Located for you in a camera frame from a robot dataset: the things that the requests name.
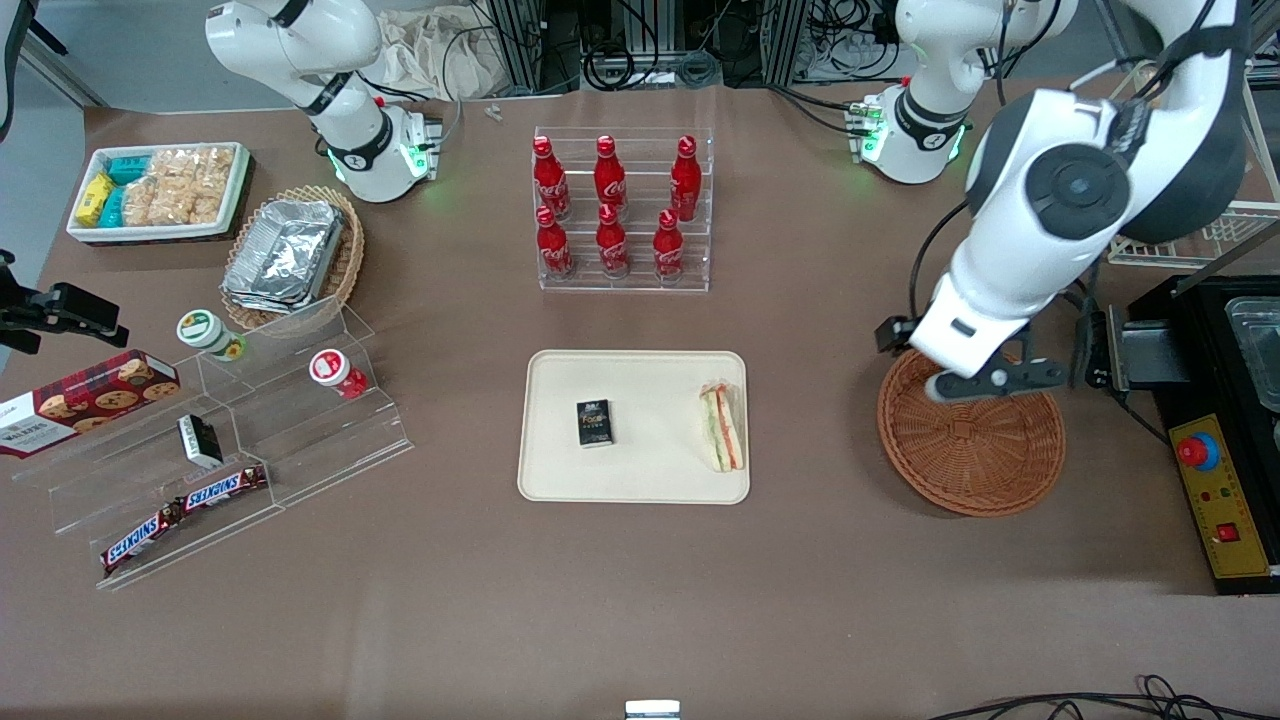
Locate clear rice cracker bag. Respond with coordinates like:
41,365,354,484
150,147,237,227
120,175,161,228

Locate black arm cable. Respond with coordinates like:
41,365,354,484
908,0,1251,323

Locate beige plastic tray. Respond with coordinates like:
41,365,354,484
517,349,751,505

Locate snickers chocolate bar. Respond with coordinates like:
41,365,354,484
174,464,270,514
99,499,187,579

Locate red tartan cookie box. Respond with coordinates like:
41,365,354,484
0,350,182,460

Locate stacked aluminium foil trays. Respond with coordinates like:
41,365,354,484
221,199,347,314

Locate red lid cup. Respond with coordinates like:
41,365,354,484
308,348,370,401

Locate white plastic snack bin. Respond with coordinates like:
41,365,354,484
67,142,251,245

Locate black floor cables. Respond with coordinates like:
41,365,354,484
925,674,1280,720

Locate clear plastic container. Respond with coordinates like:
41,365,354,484
1224,295,1280,413

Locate clear acrylic stepped shelf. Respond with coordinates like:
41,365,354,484
10,295,416,592

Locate white wire rack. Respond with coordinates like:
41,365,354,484
1085,55,1280,269

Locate black coiled cable bundle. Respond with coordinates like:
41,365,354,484
583,0,723,93

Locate small black box gold print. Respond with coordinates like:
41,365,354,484
576,399,614,448

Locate clear acrylic bottle rack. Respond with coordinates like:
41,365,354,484
533,127,716,294

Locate oval light wicker basket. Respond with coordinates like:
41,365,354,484
221,185,366,332

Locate round brown wicker basket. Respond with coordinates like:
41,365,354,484
877,345,1067,518

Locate beige crumpled cloth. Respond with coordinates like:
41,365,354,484
372,8,523,102

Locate red cola bottle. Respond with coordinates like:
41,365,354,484
653,209,687,283
669,136,704,223
535,206,577,281
595,204,632,279
532,137,572,222
594,136,629,217

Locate yellow emergency stop box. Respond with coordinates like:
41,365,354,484
1168,418,1274,582

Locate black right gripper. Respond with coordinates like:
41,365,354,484
0,283,131,356

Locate green lid cup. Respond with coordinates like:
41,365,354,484
177,309,249,363

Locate aluminium profile post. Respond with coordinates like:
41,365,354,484
486,0,547,97
763,0,811,87

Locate black machine housing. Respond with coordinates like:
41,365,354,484
1073,274,1280,598

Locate yellow snack packet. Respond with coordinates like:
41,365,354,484
74,172,115,227

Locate triangle sandwich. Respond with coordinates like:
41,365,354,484
698,380,747,474

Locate small black white box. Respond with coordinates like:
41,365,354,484
177,414,225,470

